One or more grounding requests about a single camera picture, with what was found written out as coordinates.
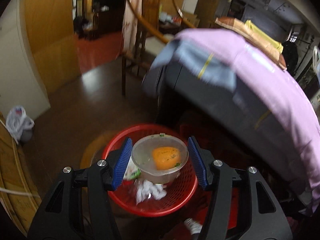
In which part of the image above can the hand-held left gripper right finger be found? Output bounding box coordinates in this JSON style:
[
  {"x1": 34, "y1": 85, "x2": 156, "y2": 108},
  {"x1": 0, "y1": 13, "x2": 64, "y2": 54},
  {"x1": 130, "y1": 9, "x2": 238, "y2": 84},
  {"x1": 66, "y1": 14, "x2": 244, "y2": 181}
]
[{"x1": 187, "y1": 136, "x2": 293, "y2": 240}]

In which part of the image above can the yellow blanket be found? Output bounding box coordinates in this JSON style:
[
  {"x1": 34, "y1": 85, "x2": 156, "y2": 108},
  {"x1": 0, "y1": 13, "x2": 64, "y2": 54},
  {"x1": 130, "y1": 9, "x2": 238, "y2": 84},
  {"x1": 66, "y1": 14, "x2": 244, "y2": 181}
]
[{"x1": 244, "y1": 20, "x2": 284, "y2": 54}]

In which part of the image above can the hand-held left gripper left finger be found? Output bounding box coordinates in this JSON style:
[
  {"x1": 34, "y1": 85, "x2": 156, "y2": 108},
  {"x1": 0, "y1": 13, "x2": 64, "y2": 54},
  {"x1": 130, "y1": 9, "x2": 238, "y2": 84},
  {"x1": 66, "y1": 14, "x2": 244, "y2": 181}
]
[{"x1": 27, "y1": 137, "x2": 133, "y2": 240}]

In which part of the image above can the white paper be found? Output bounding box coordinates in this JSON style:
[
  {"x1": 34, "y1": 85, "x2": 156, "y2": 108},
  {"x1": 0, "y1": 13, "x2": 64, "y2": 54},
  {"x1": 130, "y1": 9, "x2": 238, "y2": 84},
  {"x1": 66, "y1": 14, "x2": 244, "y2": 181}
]
[{"x1": 135, "y1": 180, "x2": 167, "y2": 203}]

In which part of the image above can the brown beige pillow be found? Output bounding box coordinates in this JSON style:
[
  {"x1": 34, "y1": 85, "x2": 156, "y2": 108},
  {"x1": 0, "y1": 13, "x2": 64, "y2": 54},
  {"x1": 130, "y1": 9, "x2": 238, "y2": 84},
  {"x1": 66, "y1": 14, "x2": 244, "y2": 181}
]
[{"x1": 215, "y1": 16, "x2": 287, "y2": 71}]

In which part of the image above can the orange wooden door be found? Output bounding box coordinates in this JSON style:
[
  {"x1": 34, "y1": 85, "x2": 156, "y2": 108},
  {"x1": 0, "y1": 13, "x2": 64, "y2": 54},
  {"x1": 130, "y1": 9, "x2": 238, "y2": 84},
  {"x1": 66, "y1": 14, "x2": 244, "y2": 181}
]
[{"x1": 24, "y1": 0, "x2": 83, "y2": 94}]

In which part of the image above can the small grey bin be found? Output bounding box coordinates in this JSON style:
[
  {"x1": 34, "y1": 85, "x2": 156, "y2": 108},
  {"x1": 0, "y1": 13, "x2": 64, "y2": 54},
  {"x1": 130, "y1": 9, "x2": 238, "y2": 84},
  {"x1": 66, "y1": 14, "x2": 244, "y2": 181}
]
[{"x1": 19, "y1": 129, "x2": 33, "y2": 142}]

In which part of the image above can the white plastic bag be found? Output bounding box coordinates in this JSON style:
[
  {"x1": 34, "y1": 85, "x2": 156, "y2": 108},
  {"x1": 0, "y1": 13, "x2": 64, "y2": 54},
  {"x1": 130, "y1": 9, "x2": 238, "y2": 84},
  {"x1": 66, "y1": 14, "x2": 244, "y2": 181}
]
[{"x1": 5, "y1": 105, "x2": 35, "y2": 144}]

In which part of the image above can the black hanging coat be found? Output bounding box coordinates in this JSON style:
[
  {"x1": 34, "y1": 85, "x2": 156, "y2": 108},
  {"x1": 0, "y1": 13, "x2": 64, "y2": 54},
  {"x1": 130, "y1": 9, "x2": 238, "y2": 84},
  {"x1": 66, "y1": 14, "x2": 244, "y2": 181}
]
[{"x1": 281, "y1": 40, "x2": 299, "y2": 77}]

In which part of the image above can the clear plastic bowl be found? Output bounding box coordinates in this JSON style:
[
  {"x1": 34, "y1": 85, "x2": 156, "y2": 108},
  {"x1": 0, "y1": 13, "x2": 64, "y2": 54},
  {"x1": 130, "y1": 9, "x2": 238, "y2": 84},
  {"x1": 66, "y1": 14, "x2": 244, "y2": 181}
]
[{"x1": 131, "y1": 134, "x2": 189, "y2": 183}]

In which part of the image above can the light wooden board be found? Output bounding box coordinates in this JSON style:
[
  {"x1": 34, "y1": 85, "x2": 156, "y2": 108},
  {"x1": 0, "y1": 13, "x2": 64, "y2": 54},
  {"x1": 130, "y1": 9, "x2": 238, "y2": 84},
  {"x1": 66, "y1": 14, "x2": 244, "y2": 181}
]
[{"x1": 0, "y1": 112, "x2": 43, "y2": 233}]

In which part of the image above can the curved wooden chair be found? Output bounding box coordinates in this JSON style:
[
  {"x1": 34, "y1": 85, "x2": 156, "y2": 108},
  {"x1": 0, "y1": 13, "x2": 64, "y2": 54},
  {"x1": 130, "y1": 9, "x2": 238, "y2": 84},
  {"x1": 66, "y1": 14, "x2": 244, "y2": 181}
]
[{"x1": 121, "y1": 0, "x2": 198, "y2": 95}]

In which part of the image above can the red white door curtain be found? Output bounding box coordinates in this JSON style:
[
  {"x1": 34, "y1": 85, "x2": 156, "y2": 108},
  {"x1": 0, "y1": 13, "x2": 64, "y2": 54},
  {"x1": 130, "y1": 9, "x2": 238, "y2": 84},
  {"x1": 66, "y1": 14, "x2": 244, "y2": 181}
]
[{"x1": 122, "y1": 0, "x2": 145, "y2": 55}]

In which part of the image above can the green white snack packet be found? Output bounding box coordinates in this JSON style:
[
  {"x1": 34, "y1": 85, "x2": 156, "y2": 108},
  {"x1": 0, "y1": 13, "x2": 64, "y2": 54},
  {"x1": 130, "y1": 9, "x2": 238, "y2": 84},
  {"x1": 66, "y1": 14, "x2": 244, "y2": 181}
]
[{"x1": 124, "y1": 155, "x2": 142, "y2": 180}]

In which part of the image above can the orange food piece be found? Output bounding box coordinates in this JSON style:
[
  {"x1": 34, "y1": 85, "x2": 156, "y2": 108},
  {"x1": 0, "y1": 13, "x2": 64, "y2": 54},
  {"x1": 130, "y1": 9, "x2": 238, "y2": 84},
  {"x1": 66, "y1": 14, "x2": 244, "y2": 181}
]
[{"x1": 152, "y1": 147, "x2": 182, "y2": 170}]

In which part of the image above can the blue grey cloth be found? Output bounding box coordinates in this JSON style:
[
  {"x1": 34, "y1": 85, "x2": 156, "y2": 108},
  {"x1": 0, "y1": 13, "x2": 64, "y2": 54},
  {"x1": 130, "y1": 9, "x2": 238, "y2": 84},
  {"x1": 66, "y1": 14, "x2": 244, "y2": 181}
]
[{"x1": 150, "y1": 40, "x2": 237, "y2": 92}]

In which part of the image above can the red plastic mesh basket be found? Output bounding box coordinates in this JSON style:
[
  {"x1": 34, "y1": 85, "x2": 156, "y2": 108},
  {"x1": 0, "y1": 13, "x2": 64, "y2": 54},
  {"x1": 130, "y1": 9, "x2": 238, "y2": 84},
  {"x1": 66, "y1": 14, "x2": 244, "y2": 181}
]
[{"x1": 101, "y1": 124, "x2": 198, "y2": 217}]

